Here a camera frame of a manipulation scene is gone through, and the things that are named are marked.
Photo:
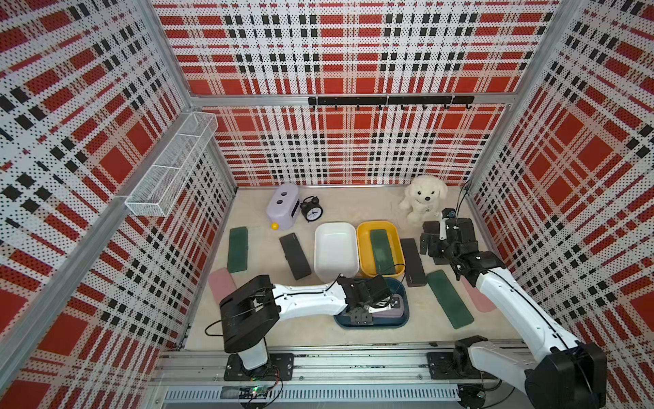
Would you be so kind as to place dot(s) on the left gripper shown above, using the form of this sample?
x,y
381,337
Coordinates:
x,y
364,319

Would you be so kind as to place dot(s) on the pink pencil case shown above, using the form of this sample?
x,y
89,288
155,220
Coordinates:
x,y
482,303
392,308
221,284

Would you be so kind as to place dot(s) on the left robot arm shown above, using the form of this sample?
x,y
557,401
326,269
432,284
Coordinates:
x,y
249,313

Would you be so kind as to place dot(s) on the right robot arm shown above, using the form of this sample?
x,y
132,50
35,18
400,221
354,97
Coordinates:
x,y
563,372

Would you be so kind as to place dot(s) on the dark teal storage box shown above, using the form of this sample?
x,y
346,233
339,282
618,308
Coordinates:
x,y
398,289

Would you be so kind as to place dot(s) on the black pencil case near yellow box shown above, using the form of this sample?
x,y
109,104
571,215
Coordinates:
x,y
414,271

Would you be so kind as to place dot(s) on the green case in yellow box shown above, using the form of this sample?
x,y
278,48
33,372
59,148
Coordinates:
x,y
382,254

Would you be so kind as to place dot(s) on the white storage box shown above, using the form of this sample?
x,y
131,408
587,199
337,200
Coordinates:
x,y
336,251

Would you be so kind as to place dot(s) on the green pencil case right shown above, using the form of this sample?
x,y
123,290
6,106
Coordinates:
x,y
454,307

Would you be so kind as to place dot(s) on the yellow storage box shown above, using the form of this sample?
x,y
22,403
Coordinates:
x,y
365,251

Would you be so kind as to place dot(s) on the dark grey pencil case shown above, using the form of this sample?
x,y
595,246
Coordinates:
x,y
295,256

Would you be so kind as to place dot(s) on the dark green pencil case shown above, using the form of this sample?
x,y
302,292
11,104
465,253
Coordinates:
x,y
238,250

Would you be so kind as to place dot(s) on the white plush dog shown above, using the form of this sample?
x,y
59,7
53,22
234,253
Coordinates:
x,y
422,199

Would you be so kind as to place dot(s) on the black alarm clock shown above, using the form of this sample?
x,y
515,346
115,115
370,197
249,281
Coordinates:
x,y
311,209

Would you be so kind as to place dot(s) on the lilac plastic container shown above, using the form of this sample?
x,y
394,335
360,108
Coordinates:
x,y
283,208

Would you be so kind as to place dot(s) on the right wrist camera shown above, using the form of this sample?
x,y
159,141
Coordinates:
x,y
448,213

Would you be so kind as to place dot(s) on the metal base rail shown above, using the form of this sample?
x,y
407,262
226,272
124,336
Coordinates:
x,y
386,375

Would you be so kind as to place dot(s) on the black hook rail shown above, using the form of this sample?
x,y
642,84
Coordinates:
x,y
381,101

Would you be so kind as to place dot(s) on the white wire basket shelf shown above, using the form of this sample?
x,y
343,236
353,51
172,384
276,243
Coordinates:
x,y
156,193

